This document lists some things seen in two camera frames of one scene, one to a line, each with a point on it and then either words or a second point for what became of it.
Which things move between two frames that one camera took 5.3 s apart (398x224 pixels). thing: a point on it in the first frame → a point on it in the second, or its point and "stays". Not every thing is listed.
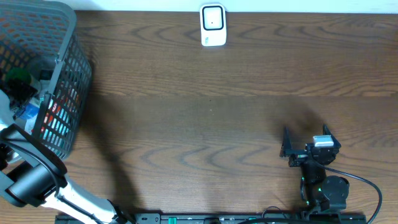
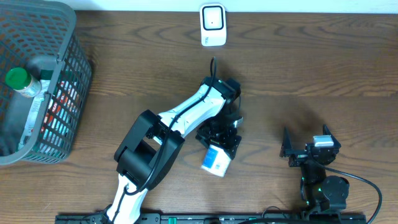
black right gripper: [299, 156] stays
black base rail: [212, 218] stays
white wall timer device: [213, 25] stays
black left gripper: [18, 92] → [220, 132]
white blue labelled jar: [32, 109] → [216, 161]
